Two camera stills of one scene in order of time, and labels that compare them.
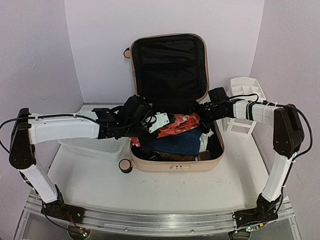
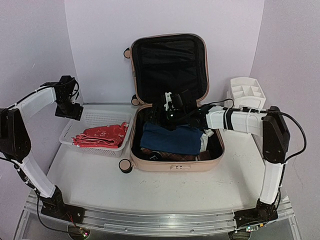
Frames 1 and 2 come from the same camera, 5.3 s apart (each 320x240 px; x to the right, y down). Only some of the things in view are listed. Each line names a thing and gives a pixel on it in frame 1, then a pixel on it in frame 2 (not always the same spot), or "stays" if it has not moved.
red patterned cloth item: (182, 122) -> (105, 136)
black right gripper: (201, 113) -> (155, 113)
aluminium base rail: (161, 223) stays
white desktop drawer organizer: (243, 88) stays
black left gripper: (145, 141) -> (76, 114)
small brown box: (177, 157) stays
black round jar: (155, 156) stays
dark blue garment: (187, 143) stays
